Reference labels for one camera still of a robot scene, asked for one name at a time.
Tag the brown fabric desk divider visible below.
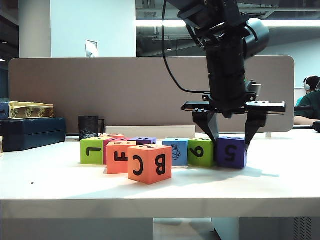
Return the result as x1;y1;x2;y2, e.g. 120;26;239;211
7;55;296;135

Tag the black mug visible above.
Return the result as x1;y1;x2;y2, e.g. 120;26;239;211
77;115;106;141

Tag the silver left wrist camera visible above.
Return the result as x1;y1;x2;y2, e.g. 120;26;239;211
246;79;263;97

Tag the white monitor screen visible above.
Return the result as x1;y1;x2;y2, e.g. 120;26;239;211
294;88;307;106

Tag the orange block B C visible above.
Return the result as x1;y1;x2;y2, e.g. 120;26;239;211
127;144;173;185

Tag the long ceiling light strip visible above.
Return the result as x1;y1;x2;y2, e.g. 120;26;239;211
135;19;320;28

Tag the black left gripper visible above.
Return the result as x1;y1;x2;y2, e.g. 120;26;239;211
181;74;287;153

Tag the patterned block packaging box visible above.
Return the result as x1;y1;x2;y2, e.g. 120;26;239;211
0;101;55;120

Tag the magenta block P U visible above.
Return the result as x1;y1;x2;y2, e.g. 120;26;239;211
103;137;131;165

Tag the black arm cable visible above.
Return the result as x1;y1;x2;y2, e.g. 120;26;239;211
161;0;210;95

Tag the seated person green shirt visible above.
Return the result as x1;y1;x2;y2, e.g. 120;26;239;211
294;76;320;126

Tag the dark blue plastic case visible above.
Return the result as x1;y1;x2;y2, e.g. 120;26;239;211
0;117;67;153

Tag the purple block G R 5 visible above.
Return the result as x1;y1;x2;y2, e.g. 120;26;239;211
215;136;248;170

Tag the orange block Q D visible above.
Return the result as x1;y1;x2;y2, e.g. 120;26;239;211
99;133;125;139

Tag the green block N J 9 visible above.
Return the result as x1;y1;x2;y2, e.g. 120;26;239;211
187;138;216;168

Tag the metal wall plaque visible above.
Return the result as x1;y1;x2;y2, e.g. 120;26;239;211
85;39;99;59

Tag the purple letter block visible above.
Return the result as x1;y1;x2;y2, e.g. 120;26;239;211
129;136;158;146

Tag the green block L T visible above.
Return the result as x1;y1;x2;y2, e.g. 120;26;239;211
80;137;108;165

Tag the grey desk panel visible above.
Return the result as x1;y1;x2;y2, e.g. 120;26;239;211
0;218;155;240

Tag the grey vented desk cabinet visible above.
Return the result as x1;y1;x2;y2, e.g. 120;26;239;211
239;217;320;240

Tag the blue block fish picture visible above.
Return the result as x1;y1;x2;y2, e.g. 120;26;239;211
162;137;190;167

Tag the orange block F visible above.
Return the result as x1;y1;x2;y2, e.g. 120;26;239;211
106;140;137;175

